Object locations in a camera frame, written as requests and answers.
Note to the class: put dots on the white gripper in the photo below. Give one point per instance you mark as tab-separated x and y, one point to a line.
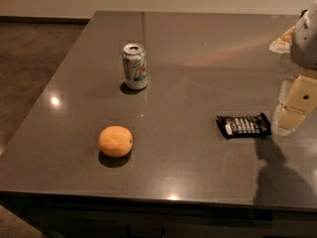
305	42

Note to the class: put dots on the crumpled white paper wrapper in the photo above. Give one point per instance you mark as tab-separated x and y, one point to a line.
282	44

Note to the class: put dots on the orange fruit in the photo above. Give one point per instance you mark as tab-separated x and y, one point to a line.
115	141

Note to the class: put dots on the black snack bar wrapper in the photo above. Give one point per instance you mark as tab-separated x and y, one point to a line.
243	126

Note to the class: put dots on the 7up soda can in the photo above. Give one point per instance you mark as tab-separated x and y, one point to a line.
135	63

